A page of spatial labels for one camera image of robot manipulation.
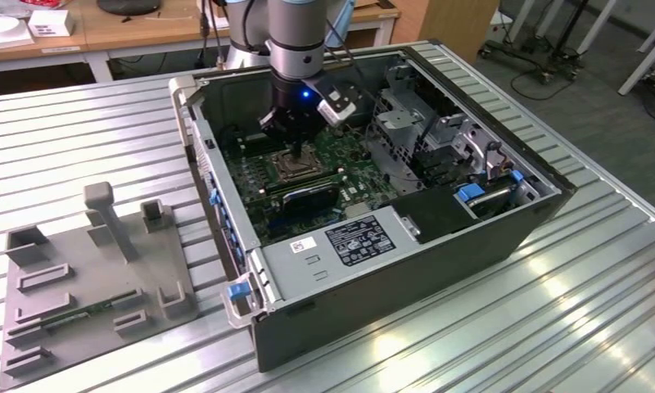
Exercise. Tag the silver power supply unit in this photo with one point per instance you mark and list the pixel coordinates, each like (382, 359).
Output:
(305, 266)

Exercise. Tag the black round monitor base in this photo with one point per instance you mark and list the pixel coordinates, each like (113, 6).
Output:
(127, 5)

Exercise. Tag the dark grey PC case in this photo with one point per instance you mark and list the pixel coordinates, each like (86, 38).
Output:
(386, 294)

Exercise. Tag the green motherboard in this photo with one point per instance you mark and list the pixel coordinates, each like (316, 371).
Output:
(360, 168)

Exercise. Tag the grey parts rack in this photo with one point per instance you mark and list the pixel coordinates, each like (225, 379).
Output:
(102, 278)

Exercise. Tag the blue case latch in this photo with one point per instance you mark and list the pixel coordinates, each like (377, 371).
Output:
(236, 291)

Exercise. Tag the metal drive cage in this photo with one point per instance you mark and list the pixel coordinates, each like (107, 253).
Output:
(400, 123)

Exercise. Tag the wooden desk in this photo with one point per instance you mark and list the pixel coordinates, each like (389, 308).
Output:
(141, 32)

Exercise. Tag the white cardboard box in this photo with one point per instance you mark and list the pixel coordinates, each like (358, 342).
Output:
(49, 24)

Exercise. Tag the wooden cabinet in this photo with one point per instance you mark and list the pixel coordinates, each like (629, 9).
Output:
(452, 24)

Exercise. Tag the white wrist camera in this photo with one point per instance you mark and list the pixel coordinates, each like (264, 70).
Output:
(334, 110)

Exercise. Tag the blue slot retainer clip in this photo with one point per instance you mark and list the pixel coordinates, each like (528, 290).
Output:
(213, 197)

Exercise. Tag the green RAM stick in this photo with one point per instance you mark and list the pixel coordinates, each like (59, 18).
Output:
(75, 315)

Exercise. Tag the small blue clip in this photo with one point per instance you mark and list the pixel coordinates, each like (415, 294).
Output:
(515, 177)

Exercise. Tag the black graphics card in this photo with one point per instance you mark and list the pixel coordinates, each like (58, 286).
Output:
(308, 201)

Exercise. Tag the CPU socket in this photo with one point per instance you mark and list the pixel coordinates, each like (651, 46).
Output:
(272, 154)

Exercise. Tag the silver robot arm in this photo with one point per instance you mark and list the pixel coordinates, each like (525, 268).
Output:
(297, 41)

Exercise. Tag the black wheeled stand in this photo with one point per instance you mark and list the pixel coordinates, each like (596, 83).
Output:
(561, 49)

